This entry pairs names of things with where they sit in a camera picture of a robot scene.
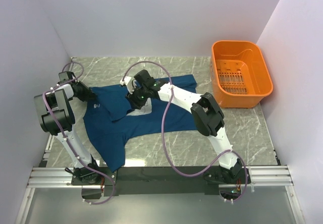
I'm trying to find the black base beam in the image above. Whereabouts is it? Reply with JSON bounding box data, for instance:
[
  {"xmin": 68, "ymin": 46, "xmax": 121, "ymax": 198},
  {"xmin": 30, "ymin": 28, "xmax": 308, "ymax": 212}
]
[{"xmin": 65, "ymin": 165, "xmax": 251, "ymax": 199}]

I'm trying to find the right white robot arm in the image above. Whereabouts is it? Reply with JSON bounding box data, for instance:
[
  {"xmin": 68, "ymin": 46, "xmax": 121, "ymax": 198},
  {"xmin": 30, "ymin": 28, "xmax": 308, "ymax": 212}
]
[{"xmin": 120, "ymin": 70, "xmax": 248, "ymax": 184}]

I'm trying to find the orange plastic basket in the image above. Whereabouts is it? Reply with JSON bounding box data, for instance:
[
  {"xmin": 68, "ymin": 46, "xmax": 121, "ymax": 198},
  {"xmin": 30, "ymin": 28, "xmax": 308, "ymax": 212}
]
[{"xmin": 209, "ymin": 40, "xmax": 273, "ymax": 108}]

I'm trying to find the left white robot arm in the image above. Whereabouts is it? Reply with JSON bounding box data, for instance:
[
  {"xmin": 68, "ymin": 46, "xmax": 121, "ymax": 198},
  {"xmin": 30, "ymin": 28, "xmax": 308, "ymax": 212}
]
[{"xmin": 34, "ymin": 71, "xmax": 102, "ymax": 185}]

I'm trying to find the aluminium rail frame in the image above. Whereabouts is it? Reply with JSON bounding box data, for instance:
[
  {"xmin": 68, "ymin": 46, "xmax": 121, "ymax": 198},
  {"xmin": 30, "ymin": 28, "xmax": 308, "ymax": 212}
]
[{"xmin": 15, "ymin": 57, "xmax": 306, "ymax": 224}]

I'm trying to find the blue t shirt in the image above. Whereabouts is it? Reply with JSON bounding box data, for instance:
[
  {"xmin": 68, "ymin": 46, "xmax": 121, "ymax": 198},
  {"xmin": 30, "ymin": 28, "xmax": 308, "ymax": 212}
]
[{"xmin": 82, "ymin": 74, "xmax": 202, "ymax": 173}]

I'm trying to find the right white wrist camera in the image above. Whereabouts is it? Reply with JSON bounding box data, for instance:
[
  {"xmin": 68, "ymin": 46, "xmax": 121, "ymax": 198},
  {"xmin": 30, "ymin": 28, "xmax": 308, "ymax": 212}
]
[{"xmin": 120, "ymin": 76, "xmax": 137, "ymax": 94}]

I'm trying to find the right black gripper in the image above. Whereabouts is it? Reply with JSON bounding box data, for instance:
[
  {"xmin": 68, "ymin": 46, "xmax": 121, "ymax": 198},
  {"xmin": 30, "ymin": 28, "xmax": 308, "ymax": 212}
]
[{"xmin": 125, "ymin": 85, "xmax": 149, "ymax": 111}]

